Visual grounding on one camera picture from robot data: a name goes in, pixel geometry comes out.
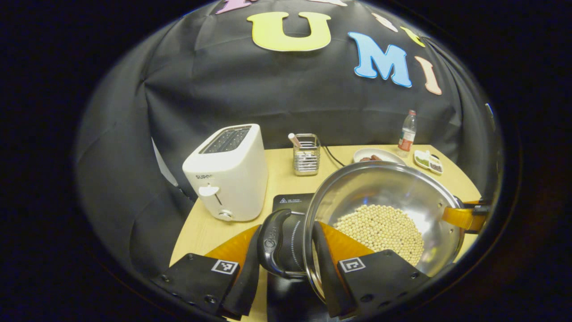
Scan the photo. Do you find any pile of soybeans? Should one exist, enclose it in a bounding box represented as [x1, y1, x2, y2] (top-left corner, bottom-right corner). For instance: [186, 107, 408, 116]
[333, 204, 425, 267]

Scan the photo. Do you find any white toaster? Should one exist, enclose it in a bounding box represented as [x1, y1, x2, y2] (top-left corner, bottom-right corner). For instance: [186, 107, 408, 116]
[182, 123, 269, 222]

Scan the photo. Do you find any metal wire utensil holder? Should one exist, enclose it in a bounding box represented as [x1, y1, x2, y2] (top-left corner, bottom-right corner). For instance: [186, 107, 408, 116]
[293, 133, 322, 176]

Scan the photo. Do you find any black backdrop cloth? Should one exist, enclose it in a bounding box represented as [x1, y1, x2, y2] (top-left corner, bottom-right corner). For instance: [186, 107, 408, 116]
[74, 0, 503, 278]

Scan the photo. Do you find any black power cable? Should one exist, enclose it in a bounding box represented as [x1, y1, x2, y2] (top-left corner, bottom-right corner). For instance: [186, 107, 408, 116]
[322, 145, 346, 167]

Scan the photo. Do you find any clear bottle with red label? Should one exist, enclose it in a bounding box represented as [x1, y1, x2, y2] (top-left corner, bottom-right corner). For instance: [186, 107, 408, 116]
[397, 110, 417, 157]

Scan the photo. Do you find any black induction cooktop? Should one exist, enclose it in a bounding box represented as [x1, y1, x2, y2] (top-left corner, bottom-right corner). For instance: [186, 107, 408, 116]
[267, 193, 341, 322]

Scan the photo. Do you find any steel pot with black handles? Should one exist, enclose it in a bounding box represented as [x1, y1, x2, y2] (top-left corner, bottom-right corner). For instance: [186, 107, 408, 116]
[257, 161, 468, 305]

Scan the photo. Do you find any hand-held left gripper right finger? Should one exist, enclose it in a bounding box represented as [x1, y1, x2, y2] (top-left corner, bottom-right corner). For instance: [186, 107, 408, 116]
[311, 221, 432, 319]

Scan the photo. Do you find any white round plate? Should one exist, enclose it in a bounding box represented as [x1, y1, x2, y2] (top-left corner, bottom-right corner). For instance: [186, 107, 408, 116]
[353, 148, 406, 165]

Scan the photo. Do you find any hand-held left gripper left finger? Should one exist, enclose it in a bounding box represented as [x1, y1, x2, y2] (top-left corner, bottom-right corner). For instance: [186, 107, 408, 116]
[152, 224, 263, 320]

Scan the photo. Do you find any white divided dish of beans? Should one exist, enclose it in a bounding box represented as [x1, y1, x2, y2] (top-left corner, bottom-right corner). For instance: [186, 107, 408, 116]
[413, 150, 444, 175]

